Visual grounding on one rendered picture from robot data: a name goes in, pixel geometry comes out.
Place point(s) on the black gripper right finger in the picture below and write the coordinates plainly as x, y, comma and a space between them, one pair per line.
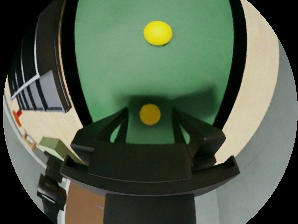
205, 139

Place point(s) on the yellow marble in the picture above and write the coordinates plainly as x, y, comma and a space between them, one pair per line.
158, 33
150, 114

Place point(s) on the red plug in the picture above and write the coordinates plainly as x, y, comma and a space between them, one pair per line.
18, 113

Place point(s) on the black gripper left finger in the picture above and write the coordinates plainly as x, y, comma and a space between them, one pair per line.
102, 130

